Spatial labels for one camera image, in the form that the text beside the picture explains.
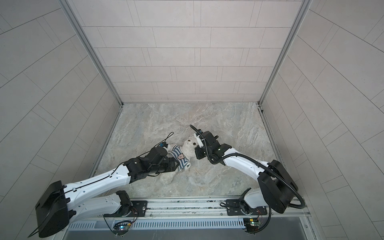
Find blue white striped knit sweater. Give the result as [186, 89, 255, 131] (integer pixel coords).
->
[168, 145, 191, 172]

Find white teddy bear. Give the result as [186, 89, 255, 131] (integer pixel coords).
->
[163, 138, 205, 181]

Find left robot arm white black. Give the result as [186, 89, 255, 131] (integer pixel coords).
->
[30, 146, 180, 238]

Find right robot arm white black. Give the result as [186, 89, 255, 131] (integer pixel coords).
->
[194, 130, 306, 215]

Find left controller circuit board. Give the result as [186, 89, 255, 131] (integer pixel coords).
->
[114, 221, 133, 236]

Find controller circuit board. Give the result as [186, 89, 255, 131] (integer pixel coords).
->
[114, 221, 133, 236]
[243, 219, 261, 233]

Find ventilation grille strip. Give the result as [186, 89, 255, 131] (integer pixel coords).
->
[68, 218, 245, 231]

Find right controller circuit board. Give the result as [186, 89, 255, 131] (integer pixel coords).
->
[243, 219, 261, 233]

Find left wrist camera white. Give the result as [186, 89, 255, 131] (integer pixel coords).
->
[159, 142, 169, 149]

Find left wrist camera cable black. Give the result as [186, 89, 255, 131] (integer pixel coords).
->
[28, 131, 175, 238]

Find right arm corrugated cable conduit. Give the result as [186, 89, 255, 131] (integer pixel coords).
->
[189, 124, 307, 233]

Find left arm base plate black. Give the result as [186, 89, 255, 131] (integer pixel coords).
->
[104, 201, 148, 218]

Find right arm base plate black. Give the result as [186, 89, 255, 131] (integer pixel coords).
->
[223, 199, 268, 216]

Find aluminium mounting rail frame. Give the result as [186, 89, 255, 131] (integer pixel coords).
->
[59, 196, 311, 222]

